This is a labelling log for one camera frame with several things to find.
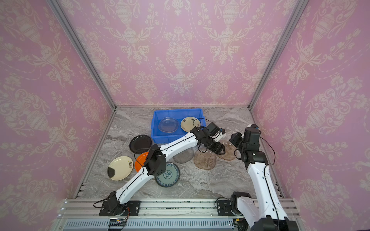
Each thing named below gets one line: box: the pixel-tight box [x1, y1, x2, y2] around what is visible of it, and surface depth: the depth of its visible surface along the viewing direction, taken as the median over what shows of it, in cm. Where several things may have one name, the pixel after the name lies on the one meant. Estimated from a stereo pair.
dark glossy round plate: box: [129, 134, 153, 154], surface depth 100 cm
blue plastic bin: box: [151, 108, 207, 144], surface depth 109 cm
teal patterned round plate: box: [154, 161, 181, 188], surface depth 85 cm
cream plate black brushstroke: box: [107, 155, 134, 181], surface depth 89 cm
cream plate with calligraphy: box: [180, 116, 201, 133], surface depth 111 cm
